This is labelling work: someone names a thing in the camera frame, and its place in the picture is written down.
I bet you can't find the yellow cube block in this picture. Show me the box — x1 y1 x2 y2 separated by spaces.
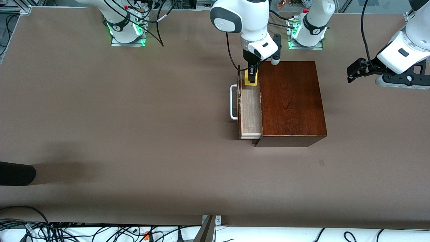
244 69 258 87

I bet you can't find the wooden drawer with white handle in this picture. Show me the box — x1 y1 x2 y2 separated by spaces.
230 66 263 140

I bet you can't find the dark wooden drawer cabinet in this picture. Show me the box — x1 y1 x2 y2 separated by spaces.
252 61 328 148

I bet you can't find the table cover sheet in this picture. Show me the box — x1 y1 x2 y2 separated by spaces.
0 7 430 226

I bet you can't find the dark diagonal bar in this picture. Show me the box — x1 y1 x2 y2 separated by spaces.
193 216 217 242

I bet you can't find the black cylindrical object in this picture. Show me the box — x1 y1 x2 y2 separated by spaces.
0 161 36 186

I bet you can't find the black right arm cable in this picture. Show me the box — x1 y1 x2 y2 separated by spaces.
102 0 251 72

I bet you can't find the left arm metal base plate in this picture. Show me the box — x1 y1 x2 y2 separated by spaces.
287 18 325 51

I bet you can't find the black cable on table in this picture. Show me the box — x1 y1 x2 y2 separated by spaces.
267 9 296 29

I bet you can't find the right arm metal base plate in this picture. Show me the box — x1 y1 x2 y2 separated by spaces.
111 9 147 47

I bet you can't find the silver metal bracket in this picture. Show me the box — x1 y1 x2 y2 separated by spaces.
202 215 222 226

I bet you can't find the black tangled cable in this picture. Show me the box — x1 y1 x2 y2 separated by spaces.
50 225 202 242

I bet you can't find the black looping cable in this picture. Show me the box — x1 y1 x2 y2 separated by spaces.
0 206 51 232

